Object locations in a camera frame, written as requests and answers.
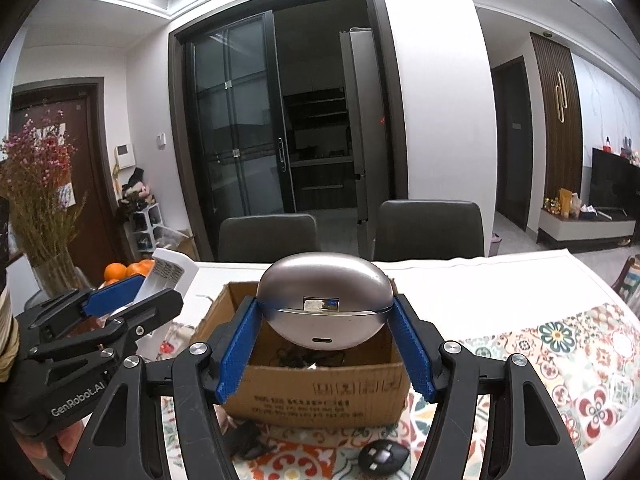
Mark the dried pink flower bouquet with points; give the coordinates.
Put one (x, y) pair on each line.
(37, 185)

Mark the white plastic basket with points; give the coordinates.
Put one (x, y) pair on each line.
(167, 272)

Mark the sliding glass door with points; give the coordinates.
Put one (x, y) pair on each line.
(235, 135)

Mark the silver egg-shaped case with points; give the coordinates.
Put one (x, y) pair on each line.
(325, 300)

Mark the white television stand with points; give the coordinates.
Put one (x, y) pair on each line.
(585, 230)

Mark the brown cardboard box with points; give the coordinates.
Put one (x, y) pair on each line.
(320, 395)

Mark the yellow box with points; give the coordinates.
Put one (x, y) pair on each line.
(565, 202)

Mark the white wall switch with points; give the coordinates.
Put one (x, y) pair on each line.
(161, 141)

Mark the dark flat object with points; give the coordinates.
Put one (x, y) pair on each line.
(245, 441)

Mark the person's left hand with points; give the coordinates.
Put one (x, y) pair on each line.
(62, 442)

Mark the wooden patterned chair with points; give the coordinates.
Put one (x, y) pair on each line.
(631, 282)

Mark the small grey bin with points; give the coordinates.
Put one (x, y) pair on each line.
(496, 246)

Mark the grey plush rabbit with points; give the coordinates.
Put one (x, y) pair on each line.
(628, 147)

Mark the floral patterned tablecloth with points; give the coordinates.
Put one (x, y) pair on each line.
(540, 340)

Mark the grey refrigerator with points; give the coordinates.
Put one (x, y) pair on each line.
(367, 135)

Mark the white intercom panel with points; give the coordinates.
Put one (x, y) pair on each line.
(125, 156)

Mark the glass vase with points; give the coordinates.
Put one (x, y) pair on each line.
(62, 275)

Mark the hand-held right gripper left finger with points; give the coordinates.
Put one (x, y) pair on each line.
(239, 350)

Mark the white cube shelf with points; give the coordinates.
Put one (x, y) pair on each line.
(147, 230)

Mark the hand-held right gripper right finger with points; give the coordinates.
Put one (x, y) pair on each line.
(414, 352)

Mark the black television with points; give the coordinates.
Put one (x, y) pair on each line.
(617, 180)

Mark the slatted wood wall panel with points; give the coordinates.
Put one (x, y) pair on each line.
(557, 110)

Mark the plush toys pile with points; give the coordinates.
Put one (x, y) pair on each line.
(136, 190)

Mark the black round device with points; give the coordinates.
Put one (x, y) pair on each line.
(382, 458)

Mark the dark grey dining chair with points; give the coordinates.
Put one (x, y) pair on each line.
(267, 237)
(430, 230)

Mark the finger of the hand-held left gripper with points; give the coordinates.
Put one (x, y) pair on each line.
(150, 310)
(112, 296)

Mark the brown entrance door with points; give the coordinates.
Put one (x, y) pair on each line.
(92, 200)

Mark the orange fruit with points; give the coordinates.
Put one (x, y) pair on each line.
(114, 272)
(140, 267)

